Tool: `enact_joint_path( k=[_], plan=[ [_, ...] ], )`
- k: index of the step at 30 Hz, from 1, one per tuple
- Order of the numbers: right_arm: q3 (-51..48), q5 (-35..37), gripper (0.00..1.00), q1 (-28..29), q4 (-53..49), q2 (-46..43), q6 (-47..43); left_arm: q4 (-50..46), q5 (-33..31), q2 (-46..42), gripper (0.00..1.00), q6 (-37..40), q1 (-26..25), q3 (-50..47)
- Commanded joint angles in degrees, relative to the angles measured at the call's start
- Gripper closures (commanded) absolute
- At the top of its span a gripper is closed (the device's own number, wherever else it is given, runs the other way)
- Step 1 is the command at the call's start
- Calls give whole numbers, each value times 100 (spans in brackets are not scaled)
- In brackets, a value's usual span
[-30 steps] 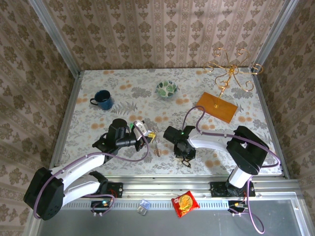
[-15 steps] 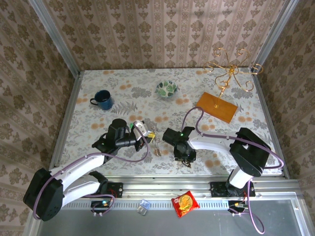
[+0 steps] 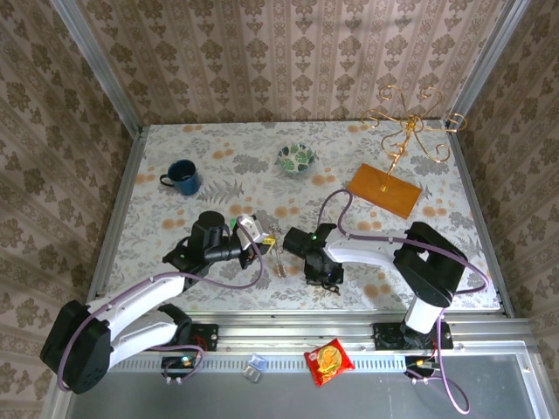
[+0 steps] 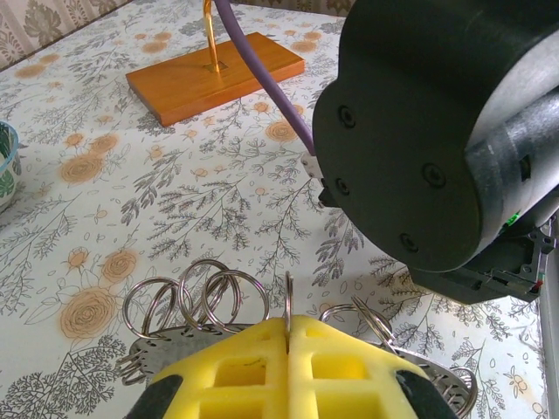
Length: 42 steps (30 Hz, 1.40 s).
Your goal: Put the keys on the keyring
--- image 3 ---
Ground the large metal keyring bunch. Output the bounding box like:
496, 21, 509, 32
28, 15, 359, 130
266, 225, 288, 279

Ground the dark blue enamel mug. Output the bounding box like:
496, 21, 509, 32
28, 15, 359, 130
158, 159, 203, 196

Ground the green leaf pattern bowl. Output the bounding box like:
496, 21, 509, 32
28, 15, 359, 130
274, 142, 317, 175

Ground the red snack packet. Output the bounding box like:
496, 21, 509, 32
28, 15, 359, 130
303, 338, 355, 388

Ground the gold hook stand wooden base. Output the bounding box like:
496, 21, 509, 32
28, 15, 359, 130
347, 85, 467, 220

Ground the small clear plastic box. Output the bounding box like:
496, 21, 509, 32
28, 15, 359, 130
242, 354, 267, 383

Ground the left small circuit board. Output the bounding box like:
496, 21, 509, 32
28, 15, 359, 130
161, 355, 203, 380

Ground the small circuit board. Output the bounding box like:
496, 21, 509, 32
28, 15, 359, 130
161, 355, 203, 380
404, 355, 442, 380

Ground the right small circuit board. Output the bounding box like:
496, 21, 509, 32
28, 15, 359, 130
404, 355, 442, 380

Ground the grey metal panel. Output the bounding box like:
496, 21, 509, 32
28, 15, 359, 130
41, 370, 551, 419

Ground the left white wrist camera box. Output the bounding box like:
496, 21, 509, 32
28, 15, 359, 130
235, 213, 268, 244

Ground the long aluminium base rail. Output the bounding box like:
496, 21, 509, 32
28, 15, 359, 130
60, 317, 536, 353

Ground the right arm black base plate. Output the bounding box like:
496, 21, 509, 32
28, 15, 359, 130
373, 322, 454, 351

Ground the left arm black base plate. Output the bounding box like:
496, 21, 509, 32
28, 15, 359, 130
174, 323, 219, 353

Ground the aluminium table side rail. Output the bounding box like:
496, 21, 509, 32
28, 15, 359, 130
82, 126, 148, 322
449, 126, 516, 318

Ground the slotted metal cable duct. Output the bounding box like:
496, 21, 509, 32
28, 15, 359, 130
107, 354, 442, 373

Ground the aluminium frame post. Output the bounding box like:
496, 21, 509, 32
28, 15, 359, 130
51, 0, 144, 137
452, 0, 532, 119

